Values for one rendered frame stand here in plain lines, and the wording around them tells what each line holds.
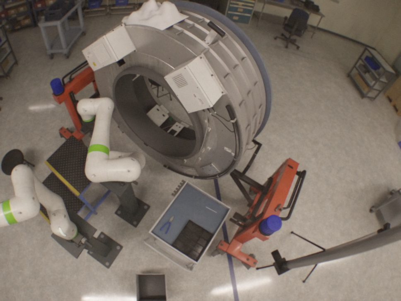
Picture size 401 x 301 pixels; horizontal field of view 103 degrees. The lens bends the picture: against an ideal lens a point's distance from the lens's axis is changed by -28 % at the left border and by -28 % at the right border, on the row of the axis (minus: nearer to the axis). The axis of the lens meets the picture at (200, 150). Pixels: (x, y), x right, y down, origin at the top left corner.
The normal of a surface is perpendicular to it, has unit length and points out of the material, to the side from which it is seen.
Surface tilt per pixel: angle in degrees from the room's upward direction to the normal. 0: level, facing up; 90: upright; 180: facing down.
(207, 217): 0
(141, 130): 27
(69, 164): 0
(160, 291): 0
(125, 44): 55
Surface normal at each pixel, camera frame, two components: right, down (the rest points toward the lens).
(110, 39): 0.77, 0.11
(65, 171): 0.15, -0.53
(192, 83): -0.52, 0.68
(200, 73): 0.68, -0.05
